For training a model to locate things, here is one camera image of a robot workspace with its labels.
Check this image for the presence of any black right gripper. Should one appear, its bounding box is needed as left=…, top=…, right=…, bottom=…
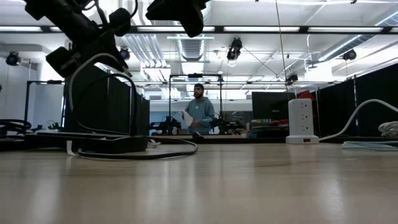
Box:
left=145, top=0, right=212, bottom=39

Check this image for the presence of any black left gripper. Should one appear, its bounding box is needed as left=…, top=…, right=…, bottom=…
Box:
left=45, top=7, right=133, bottom=78

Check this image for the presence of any white USB cable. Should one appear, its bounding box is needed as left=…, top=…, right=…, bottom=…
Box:
left=67, top=52, right=125, bottom=113

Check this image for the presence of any white tower power strip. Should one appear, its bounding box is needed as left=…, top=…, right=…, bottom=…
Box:
left=285, top=98, right=320, bottom=145

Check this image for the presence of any white LED light bar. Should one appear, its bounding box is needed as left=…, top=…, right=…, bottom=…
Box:
left=307, top=27, right=384, bottom=34
left=223, top=26, right=301, bottom=33
left=136, top=26, right=216, bottom=33
left=0, top=26, right=43, bottom=32

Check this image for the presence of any black curtain partition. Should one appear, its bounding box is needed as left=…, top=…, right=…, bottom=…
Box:
left=63, top=65, right=150, bottom=136
left=317, top=63, right=398, bottom=138

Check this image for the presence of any black flat power strip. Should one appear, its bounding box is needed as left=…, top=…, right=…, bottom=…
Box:
left=24, top=131, right=149, bottom=154

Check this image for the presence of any person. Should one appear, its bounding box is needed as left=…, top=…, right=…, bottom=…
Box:
left=182, top=83, right=216, bottom=135

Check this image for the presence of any black computer monitor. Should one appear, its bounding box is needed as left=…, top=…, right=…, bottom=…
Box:
left=251, top=91, right=297, bottom=121

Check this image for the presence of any black background rig frame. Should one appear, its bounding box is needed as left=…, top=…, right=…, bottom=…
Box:
left=169, top=73, right=223, bottom=135
left=24, top=80, right=66, bottom=129

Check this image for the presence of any black cable bundle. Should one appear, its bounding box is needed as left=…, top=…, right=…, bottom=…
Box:
left=0, top=119, right=32, bottom=138

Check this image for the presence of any thick white power cord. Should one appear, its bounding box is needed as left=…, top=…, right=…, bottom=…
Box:
left=319, top=98, right=398, bottom=141

